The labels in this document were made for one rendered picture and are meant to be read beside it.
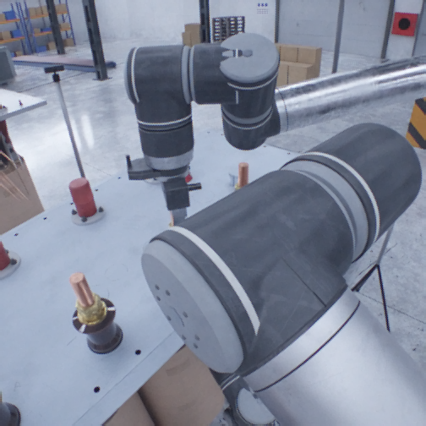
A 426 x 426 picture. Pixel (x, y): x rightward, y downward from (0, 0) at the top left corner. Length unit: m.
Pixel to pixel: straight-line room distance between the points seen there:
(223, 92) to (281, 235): 0.34
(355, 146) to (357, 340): 0.23
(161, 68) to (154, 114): 0.08
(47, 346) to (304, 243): 0.67
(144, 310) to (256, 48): 0.62
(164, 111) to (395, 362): 0.49
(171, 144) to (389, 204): 0.39
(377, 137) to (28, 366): 0.80
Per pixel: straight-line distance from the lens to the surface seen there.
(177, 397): 1.35
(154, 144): 0.61
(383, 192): 0.39
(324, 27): 14.50
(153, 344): 0.75
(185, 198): 0.65
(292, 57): 7.26
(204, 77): 0.55
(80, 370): 0.77
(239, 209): 0.29
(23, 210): 2.39
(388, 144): 0.45
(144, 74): 0.57
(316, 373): 0.27
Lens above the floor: 1.99
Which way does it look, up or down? 36 degrees down
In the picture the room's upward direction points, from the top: 3 degrees counter-clockwise
